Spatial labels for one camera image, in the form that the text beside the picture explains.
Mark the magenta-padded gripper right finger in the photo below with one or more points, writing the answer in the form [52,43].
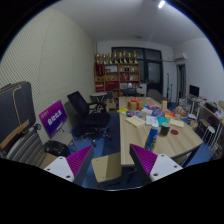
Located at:
[146,159]

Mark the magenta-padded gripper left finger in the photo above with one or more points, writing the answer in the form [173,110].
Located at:
[78,160]

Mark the blue white-capped drink bottle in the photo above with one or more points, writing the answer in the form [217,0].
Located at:
[152,136]

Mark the black bag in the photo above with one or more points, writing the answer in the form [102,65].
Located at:
[56,147]

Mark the light wooden stool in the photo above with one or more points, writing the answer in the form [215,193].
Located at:
[106,168]

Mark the black cup with white inside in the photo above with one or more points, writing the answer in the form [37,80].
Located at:
[165,129]

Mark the white printed paper sheet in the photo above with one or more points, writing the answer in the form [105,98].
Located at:
[151,120]

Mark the pale yellow book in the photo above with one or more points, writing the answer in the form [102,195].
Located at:
[135,121]

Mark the black office chair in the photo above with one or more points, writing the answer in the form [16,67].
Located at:
[89,115]

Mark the tan paper envelope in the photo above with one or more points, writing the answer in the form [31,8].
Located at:
[176,123]

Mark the purple sign on stand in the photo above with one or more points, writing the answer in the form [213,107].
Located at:
[52,117]

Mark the yellow gift box, red ribbon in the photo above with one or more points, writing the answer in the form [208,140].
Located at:
[135,105]

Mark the tan upright carton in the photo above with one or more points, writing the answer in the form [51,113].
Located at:
[164,105]

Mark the pink flowers in white pot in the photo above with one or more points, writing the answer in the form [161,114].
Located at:
[180,110]

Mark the small round side table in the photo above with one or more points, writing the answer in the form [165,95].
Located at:
[98,95]

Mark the white round stool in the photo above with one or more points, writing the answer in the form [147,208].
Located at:
[208,131]

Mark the long wooden side desk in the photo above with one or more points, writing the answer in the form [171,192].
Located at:
[208,111]

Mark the large black case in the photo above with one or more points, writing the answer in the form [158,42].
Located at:
[15,110]

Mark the black computer monitor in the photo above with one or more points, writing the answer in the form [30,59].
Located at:
[194,90]

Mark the wooden shelf unit with trophies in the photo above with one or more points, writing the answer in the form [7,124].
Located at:
[116,76]

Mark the black framed glass door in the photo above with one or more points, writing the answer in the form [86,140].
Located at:
[151,68]

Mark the ceiling light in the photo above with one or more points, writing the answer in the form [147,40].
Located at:
[161,4]

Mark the white wall air conditioner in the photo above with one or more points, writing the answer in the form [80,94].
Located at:
[180,56]

